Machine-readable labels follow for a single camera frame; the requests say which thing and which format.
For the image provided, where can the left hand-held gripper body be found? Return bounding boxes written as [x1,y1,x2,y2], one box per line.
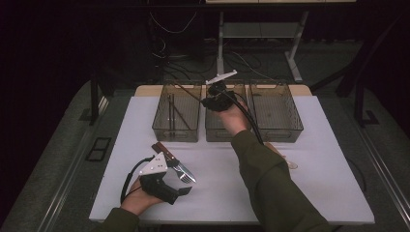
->
[138,152,180,206]

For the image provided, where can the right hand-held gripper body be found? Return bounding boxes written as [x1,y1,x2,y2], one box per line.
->
[205,69,239,113]

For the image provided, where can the wooden-handled fork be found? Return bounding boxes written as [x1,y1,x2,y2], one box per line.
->
[151,143,193,185]

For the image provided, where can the wooden-handled knife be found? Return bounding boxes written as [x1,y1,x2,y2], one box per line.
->
[156,141,197,184]

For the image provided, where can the smoky clear plastic bin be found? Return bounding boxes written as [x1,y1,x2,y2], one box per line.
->
[204,80,252,143]
[151,80,203,143]
[249,80,305,143]

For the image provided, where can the black chopstick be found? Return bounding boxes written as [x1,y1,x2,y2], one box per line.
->
[171,94,177,138]
[167,94,173,138]

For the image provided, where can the person's right hand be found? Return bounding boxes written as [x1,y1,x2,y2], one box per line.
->
[219,100,251,136]

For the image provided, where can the person's left hand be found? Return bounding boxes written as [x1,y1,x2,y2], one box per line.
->
[120,178,163,217]

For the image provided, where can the white desk with metal legs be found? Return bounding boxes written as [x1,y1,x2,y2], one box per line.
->
[205,0,357,83]

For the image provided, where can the black metal stand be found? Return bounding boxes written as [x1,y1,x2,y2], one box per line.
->
[78,71,103,127]
[352,80,381,129]

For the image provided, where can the left hand-held gripper black cable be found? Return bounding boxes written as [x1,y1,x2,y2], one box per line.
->
[120,157,154,206]

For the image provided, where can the hand-held gripper black cable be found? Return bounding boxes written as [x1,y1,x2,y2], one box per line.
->
[120,157,154,206]
[221,88,265,145]

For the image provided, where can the right hand-held gripper black cable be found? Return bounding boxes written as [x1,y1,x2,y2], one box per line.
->
[221,88,265,145]

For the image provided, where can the tangle of black cables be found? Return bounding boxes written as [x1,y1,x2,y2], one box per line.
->
[161,47,263,80]

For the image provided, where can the white floor cable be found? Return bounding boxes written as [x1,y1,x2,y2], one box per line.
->
[231,51,276,81]

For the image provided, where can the hanging white cable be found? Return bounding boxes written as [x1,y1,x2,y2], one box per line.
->
[149,11,198,35]

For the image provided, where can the metal floor rail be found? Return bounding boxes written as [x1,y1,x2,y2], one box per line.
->
[38,96,109,232]
[354,129,410,220]

